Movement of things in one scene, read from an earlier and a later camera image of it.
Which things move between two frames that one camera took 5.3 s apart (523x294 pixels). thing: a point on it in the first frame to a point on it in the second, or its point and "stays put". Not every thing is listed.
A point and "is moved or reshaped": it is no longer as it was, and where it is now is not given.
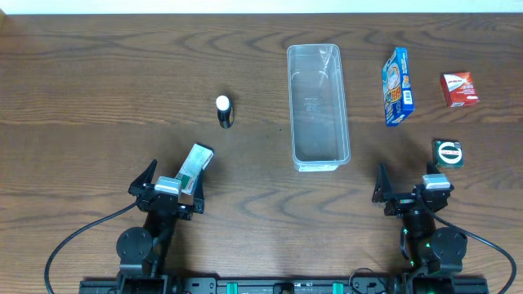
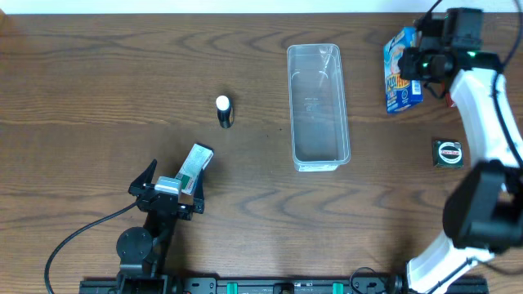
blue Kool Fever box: (397, 86) is moved or reshaped
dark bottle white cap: (225, 113) stays put
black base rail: (284, 285) stays put
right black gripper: (383, 193) to (410, 67)
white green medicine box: (195, 162) stays put
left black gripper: (183, 212) stays put
